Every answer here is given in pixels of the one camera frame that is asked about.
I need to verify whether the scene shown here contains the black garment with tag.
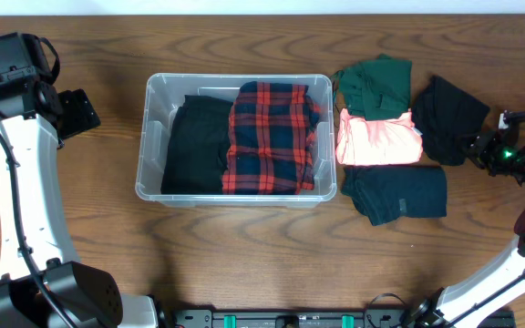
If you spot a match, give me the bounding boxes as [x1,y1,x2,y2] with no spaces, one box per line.
[412,76,489,166]

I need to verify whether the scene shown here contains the dark teal garment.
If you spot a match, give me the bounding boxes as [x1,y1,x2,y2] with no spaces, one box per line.
[341,165,448,226]

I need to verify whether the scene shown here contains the dark green garment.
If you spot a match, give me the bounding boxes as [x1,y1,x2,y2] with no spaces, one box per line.
[331,54,412,121]

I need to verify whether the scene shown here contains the pink shirt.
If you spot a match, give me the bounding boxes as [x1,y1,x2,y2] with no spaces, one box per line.
[335,108,423,166]

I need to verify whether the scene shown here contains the clear plastic storage bin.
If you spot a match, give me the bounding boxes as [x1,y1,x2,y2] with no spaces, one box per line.
[135,73,337,208]

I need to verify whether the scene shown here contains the black pants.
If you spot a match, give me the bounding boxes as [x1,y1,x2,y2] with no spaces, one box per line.
[160,95,232,195]

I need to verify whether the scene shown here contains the red navy plaid cloth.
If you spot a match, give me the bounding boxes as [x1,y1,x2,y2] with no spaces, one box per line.
[222,81,321,195]

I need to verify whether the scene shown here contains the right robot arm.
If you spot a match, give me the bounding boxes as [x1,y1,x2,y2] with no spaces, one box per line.
[400,210,525,328]

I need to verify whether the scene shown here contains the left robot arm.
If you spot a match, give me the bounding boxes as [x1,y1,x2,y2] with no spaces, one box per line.
[0,33,160,327]

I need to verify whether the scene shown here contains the black mounting rail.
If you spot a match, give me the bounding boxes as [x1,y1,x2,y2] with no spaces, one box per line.
[170,308,517,328]

